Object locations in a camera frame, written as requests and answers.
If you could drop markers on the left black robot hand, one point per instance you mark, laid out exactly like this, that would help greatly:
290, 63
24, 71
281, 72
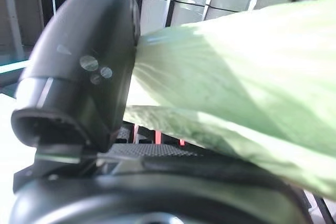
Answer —
86, 37

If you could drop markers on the green napa cabbage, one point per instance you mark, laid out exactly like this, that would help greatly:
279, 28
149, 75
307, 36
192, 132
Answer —
236, 77

